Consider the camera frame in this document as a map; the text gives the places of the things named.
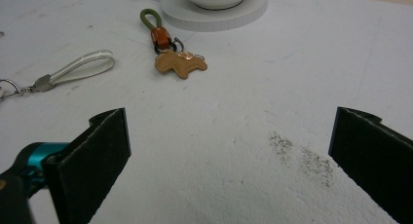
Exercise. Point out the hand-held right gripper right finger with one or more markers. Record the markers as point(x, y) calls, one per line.
point(373, 159)

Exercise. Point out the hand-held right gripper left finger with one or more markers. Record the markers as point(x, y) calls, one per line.
point(91, 172)

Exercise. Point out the white table mat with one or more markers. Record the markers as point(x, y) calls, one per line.
point(227, 136)

